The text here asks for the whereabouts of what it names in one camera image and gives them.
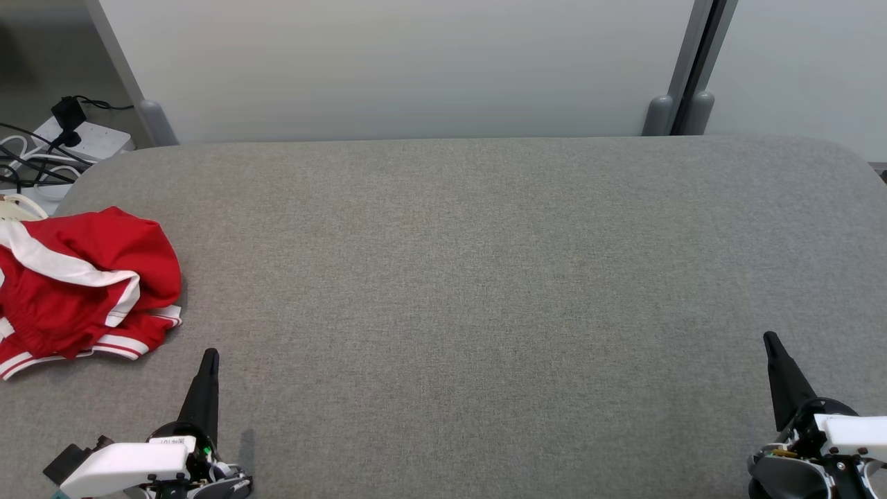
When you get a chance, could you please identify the cream perforated laundry basket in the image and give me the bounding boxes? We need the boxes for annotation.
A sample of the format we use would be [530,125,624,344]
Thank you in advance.
[0,193,49,222]

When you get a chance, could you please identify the red shorts white stripe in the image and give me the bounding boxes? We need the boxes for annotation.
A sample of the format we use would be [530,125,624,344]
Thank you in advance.
[0,207,183,360]

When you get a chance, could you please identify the black plug adapter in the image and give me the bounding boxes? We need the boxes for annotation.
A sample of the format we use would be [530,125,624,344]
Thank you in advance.
[51,96,88,148]

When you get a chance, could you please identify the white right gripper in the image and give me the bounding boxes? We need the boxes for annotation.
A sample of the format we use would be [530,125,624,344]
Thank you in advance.
[748,331,887,499]

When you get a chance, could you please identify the black floor cable bundle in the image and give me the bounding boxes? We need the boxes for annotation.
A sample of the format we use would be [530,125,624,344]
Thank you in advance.
[0,96,134,192]

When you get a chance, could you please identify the grey fabric sofa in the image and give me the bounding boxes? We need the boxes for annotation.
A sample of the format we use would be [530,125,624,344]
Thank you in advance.
[0,135,887,499]

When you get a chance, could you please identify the grey partition foot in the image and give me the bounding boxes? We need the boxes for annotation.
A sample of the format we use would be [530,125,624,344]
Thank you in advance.
[641,94,675,137]
[137,99,180,147]
[683,90,716,137]

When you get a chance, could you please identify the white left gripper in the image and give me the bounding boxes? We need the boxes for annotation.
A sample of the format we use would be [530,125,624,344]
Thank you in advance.
[60,349,252,499]

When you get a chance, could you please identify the white power strip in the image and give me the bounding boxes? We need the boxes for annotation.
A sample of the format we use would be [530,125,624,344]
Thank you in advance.
[31,116,137,164]
[0,182,71,216]

